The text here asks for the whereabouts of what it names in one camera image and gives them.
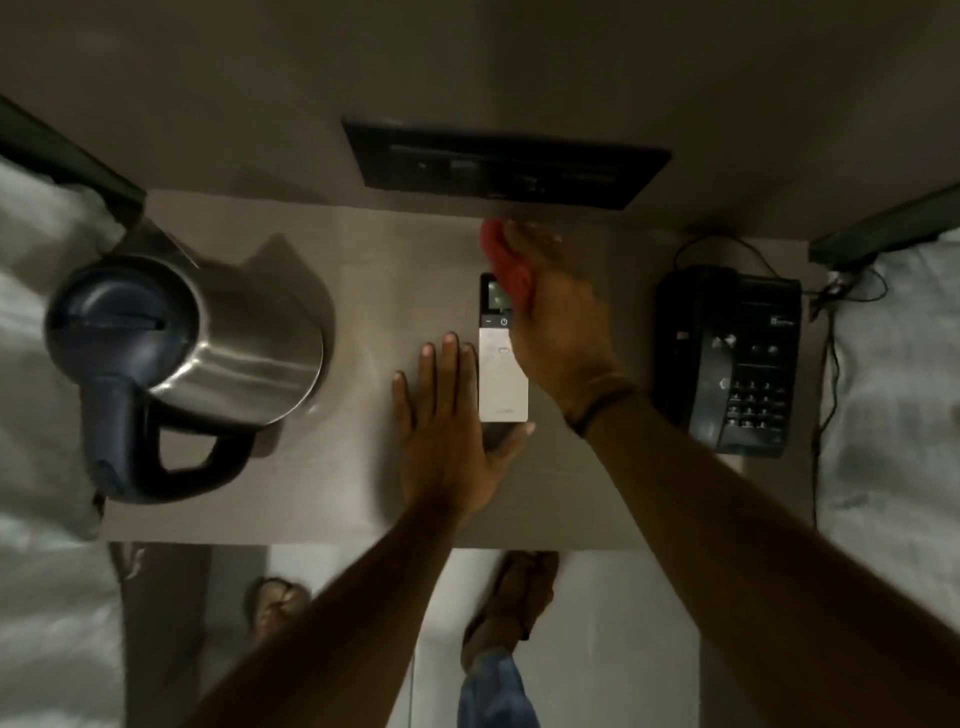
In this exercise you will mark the person's right hand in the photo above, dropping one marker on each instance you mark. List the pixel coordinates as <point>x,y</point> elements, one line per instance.
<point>566,330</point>

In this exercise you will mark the person's left hand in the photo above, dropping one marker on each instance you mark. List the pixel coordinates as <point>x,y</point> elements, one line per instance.
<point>442,457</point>

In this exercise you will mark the person's right fingers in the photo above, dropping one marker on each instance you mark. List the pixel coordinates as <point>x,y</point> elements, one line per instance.
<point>536,255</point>

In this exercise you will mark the person's left middle finger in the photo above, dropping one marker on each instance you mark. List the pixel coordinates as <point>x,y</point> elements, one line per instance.
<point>449,379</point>

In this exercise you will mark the person's left thumb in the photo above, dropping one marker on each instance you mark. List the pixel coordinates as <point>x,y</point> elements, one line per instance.
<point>511,446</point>

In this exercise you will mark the person's left little finger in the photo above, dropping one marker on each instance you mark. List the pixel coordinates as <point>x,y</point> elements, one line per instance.
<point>401,401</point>

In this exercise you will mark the red cleaning cloth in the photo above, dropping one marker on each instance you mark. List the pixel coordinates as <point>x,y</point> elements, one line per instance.
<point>504,262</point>

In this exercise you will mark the white remote control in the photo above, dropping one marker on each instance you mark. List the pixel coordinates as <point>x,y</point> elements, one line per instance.
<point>501,375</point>

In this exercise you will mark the person's left forearm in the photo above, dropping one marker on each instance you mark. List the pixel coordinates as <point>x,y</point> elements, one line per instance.
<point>337,630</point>

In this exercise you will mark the person's right forearm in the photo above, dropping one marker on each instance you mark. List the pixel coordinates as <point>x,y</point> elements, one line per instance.
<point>765,570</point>

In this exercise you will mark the black wristband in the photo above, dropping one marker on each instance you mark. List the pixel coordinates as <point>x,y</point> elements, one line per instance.
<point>600,405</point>

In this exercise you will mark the person's right foot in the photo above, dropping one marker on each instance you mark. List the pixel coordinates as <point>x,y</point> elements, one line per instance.
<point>514,600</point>

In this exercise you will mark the person's foot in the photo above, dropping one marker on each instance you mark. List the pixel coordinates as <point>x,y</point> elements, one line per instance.
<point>514,600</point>
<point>276,604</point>

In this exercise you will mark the stainless steel electric kettle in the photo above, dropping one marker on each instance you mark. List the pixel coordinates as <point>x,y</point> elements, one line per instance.
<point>225,345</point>

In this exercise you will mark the black desk telephone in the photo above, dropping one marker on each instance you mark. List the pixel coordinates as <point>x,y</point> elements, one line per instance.
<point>731,360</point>

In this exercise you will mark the person's left foot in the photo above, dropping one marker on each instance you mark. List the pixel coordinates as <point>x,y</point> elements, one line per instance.
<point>276,604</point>

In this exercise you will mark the blue jeans leg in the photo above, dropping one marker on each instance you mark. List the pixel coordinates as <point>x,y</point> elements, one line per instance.
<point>495,694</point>

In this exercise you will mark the dark headboard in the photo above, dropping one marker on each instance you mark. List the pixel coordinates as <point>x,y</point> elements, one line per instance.
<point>67,165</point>
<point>885,232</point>

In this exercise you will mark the white bed with bedding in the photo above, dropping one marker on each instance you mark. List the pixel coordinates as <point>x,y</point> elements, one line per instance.
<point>45,450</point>
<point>900,420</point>

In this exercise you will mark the black wall switch panel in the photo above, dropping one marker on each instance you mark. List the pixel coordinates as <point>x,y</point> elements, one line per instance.
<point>510,169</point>

